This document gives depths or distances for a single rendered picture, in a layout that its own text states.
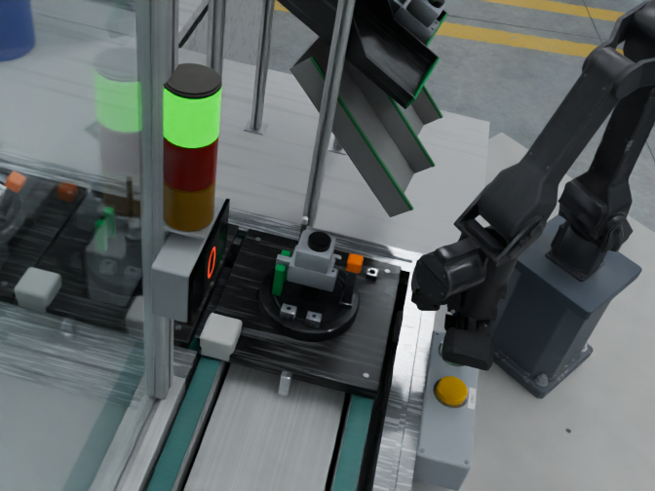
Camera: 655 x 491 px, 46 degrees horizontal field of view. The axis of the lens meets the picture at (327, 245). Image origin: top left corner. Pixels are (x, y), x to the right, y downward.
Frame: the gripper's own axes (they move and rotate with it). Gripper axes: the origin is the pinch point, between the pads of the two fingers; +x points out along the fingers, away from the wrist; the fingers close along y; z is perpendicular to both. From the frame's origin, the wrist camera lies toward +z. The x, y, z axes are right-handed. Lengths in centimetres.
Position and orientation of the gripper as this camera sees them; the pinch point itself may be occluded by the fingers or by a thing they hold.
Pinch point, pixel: (461, 331)
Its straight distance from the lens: 106.8
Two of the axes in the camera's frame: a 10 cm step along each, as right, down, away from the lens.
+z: -9.7, -2.4, 0.4
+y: -1.9, 6.5, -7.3
